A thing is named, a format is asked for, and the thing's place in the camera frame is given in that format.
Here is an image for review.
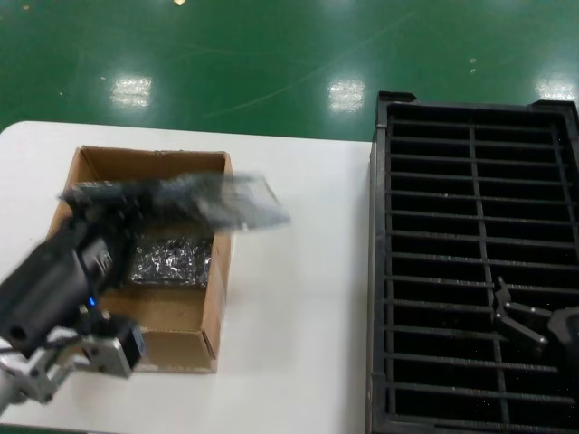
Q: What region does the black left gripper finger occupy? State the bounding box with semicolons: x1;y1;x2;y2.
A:
58;180;150;213
108;207;138;281

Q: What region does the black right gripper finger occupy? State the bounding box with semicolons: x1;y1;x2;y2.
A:
493;315;549;358
493;276;554;323

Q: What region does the bagged graphics card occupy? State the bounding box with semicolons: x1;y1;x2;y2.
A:
128;232;214;290

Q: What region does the brown cardboard box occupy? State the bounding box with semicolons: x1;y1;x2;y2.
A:
44;145;234;375

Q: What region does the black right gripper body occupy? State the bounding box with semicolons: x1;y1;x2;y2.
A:
545;306;579;358

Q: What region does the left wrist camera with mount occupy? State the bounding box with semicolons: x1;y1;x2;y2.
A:
26;309;146;406

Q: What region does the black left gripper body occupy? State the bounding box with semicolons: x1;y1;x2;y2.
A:
0;212;132;358

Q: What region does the grey anti-static bag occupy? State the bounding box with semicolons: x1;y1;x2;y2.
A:
58;170;291;234

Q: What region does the black slotted container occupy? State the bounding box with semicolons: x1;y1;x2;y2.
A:
365;90;579;434

